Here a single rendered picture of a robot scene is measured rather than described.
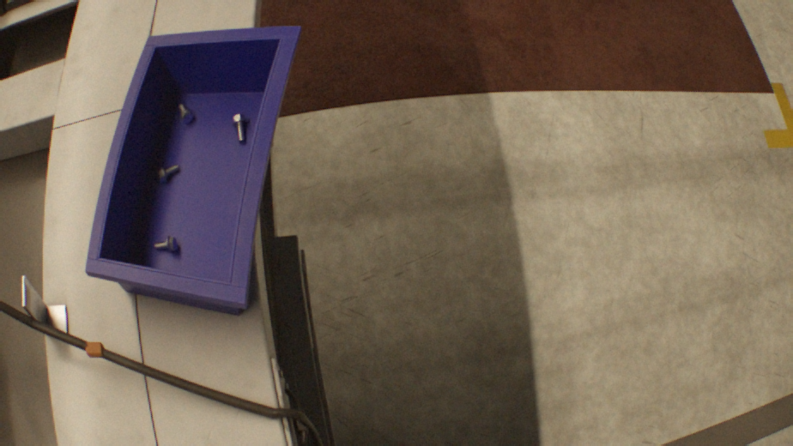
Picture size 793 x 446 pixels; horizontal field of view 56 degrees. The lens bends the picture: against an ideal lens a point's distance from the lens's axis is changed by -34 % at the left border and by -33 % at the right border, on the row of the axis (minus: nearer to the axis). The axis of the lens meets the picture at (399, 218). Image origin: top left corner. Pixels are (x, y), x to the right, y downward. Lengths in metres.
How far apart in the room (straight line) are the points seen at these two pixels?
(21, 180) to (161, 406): 0.35
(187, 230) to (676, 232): 1.16
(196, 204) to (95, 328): 0.16
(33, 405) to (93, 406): 0.13
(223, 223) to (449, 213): 0.97
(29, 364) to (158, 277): 0.26
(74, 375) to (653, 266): 1.22
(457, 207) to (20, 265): 1.03
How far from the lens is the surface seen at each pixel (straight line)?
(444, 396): 1.62
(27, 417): 0.89
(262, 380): 0.75
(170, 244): 0.79
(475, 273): 1.70
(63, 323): 0.81
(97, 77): 0.93
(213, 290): 0.70
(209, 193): 0.82
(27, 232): 0.95
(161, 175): 0.82
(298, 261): 1.24
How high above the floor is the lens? 1.55
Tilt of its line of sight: 64 degrees down
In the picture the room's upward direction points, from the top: straight up
